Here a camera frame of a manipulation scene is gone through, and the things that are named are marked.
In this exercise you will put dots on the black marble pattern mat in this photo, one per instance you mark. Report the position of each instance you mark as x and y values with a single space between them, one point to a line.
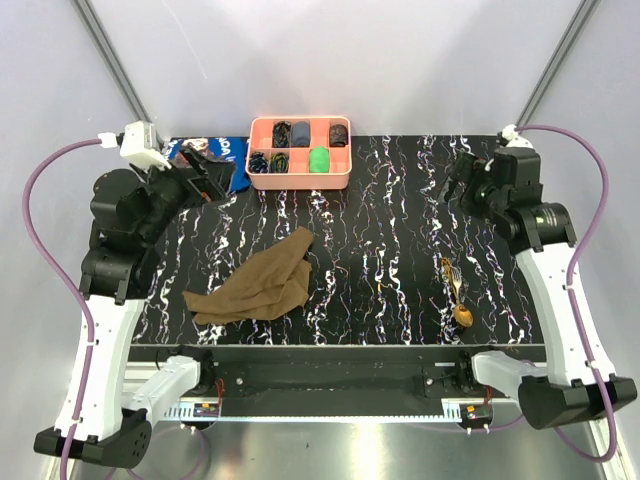
376 273

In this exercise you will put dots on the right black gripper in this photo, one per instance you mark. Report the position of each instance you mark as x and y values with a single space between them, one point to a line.
469 169

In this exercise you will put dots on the grey rolled sock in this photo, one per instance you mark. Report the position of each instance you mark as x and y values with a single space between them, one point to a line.
301 134

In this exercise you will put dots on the left aluminium frame post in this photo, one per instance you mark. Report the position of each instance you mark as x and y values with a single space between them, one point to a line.
100 38

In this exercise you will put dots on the black yellow rolled sock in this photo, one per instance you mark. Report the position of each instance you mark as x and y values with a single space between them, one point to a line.
281 134

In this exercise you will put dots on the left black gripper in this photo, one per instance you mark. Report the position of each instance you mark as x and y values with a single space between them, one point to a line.
209 179

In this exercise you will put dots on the gold spoon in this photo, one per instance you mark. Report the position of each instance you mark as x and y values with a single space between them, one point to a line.
462 314

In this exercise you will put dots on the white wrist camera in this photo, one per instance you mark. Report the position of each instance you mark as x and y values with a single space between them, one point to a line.
510 137
138 145

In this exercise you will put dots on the black blue rolled sock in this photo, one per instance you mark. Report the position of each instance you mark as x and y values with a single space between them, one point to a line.
258 163

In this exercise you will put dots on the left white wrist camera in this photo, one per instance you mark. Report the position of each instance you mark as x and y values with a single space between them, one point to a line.
138 145

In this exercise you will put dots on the pink compartment tray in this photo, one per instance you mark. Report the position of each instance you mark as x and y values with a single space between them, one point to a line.
297 175

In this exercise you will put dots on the green rolled sock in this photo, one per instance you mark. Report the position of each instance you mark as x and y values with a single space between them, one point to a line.
319 160

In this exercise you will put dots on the blue printed t-shirt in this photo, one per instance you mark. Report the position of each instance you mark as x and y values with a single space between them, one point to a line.
224 148

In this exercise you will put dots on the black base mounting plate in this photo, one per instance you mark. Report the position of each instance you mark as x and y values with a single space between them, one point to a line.
341 383

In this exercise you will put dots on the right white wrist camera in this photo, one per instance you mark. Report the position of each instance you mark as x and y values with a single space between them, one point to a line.
510 137

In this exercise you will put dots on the aluminium frame post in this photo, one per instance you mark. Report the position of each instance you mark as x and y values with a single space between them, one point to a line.
100 38
574 29

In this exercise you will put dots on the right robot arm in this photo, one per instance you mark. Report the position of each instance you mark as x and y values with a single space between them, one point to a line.
578 380

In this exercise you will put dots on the dark patterned rolled sock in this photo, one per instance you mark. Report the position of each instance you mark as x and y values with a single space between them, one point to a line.
338 136

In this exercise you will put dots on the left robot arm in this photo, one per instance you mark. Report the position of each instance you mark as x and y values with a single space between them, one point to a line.
131 208

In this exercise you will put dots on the brown cloth napkin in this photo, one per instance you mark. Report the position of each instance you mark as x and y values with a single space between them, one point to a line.
268 285

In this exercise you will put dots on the right aluminium frame post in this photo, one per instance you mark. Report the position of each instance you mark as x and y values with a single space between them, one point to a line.
574 29

